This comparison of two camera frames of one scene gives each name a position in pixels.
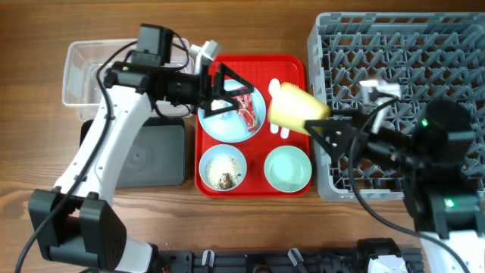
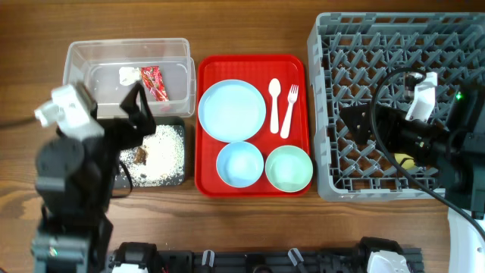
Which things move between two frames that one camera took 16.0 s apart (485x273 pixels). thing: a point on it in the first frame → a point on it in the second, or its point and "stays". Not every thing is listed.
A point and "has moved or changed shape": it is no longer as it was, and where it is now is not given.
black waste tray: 154,155 stays
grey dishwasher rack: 430,55 stays
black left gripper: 220,92 → 132,135
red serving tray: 251,141 stays
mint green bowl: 287,168 stays
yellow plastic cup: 291,107 has moved or changed shape
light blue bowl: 223,167 → 239,164
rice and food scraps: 224,172 → 160,161
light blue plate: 229,126 stays
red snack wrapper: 246,110 has moved or changed shape
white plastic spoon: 274,86 stays
